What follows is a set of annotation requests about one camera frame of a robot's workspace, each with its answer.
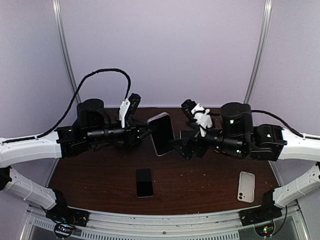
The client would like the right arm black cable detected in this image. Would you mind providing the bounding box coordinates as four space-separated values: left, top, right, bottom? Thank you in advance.
251 109 320 141

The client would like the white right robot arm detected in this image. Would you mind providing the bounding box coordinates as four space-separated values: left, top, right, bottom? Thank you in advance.
169 99 320 221

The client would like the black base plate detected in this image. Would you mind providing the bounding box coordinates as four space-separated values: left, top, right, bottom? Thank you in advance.
45 208 90 227
239 206 282 227

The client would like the black smartphone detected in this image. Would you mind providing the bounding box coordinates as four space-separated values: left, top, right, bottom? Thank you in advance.
148 114 176 155
135 168 154 198
179 130 192 139

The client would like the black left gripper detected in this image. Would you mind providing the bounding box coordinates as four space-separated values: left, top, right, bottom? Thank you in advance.
86 117 157 150

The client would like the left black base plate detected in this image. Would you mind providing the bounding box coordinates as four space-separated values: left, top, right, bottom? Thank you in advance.
45 208 90 227

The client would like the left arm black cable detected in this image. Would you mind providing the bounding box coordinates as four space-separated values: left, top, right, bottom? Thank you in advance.
0 68 133 146

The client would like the white phone case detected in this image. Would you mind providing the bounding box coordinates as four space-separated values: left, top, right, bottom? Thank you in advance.
237 171 256 204

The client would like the right aluminium frame post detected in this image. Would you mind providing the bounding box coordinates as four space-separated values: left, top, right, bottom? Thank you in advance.
242 0 273 104

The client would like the right circuit board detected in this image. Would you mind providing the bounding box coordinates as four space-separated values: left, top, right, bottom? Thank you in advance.
254 223 275 238

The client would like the aluminium front rail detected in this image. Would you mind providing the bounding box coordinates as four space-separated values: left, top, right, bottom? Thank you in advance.
24 208 305 240

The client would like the left circuit board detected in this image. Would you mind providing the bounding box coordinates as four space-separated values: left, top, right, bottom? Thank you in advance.
53 223 76 239

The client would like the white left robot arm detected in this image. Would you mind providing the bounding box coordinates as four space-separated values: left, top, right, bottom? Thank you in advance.
0 94 155 222

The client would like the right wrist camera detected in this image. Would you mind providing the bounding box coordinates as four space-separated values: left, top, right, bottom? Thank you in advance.
181 99 213 138

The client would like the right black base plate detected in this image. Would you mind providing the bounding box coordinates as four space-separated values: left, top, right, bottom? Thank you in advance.
239 206 282 227

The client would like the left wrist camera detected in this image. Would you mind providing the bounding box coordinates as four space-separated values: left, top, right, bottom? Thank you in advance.
118 93 141 129

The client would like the clear phone case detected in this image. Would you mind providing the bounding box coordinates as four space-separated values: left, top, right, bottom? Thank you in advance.
146 112 176 157

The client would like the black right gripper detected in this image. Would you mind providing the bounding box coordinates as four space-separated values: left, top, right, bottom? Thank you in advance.
167 121 246 163

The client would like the circuit board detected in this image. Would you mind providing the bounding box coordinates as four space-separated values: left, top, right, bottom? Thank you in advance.
53 223 76 239
254 223 275 238

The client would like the aluminium frame post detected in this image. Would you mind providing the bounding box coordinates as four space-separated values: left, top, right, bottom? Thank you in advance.
242 0 273 104
52 0 81 104

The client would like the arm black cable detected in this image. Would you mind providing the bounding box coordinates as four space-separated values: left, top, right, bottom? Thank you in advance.
0 68 133 146
251 109 320 141

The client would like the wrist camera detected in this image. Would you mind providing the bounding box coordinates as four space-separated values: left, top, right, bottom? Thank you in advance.
181 99 213 138
118 93 141 129

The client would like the left aluminium frame post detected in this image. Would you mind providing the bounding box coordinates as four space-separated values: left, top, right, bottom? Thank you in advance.
52 0 81 104

